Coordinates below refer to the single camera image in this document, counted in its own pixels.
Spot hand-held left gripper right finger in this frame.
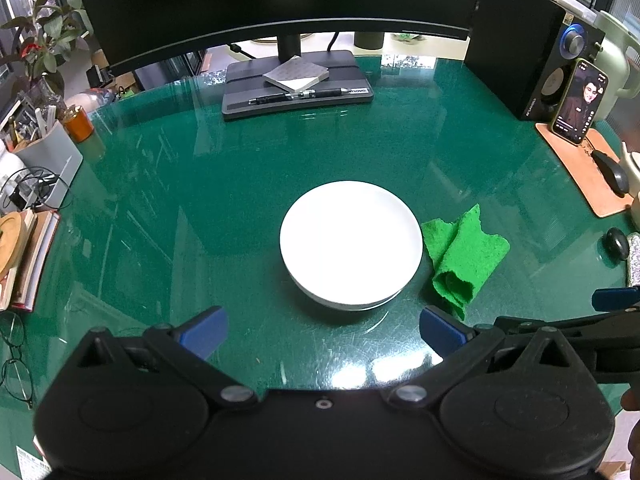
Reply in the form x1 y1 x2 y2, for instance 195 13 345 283
385 306 581 408

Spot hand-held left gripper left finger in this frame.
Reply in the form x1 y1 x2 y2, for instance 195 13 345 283
72 306 258 408

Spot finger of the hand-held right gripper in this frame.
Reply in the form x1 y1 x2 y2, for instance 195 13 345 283
591 286 640 313
494 308 640 386

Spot green cloth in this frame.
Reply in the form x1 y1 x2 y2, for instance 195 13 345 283
421 203 511 322

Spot white bowl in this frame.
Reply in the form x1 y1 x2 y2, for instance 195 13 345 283
279 181 425 311

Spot white patterned cloth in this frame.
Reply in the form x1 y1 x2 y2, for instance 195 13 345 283
627 232 640 286

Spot small black round object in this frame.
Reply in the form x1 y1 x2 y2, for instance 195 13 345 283
606 227 631 262

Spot cream ceramic pot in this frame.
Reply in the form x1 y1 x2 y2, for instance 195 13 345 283
621 141 640 228

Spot black computer mouse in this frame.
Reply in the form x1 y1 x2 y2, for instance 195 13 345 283
591 150 630 198

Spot tan leather mouse pad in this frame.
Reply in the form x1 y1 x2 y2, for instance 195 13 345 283
535 121 635 218

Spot stack of books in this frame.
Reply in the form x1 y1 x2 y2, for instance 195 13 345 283
0 210 61 311

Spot eyeglasses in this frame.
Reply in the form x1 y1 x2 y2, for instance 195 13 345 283
0 310 36 408

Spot smartphone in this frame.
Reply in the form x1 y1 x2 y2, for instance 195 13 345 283
550 57 612 147

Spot round wooden board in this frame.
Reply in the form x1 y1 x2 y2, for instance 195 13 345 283
0 212 36 281

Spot printed paper sheet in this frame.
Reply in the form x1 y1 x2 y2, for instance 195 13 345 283
15 445 53 480

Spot grey pen holder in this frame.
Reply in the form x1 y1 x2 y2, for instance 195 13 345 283
12 120 83 210

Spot pale green kettle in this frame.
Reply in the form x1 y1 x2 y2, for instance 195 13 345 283
595 10 640 121

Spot orange jar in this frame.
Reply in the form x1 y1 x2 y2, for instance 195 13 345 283
62 105 96 142

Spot grey monitor stand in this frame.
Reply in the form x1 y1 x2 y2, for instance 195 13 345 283
221 35 375 121

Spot black pen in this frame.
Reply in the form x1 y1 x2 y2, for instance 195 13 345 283
248 87 351 106

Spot black speaker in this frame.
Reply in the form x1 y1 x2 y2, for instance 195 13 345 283
465 0 606 118

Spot grey notepad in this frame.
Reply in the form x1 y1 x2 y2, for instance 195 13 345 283
262 54 330 93

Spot potted plant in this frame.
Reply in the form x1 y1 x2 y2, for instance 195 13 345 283
0 0 93 91

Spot black cable tangle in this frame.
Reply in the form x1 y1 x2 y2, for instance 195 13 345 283
0 167 61 211

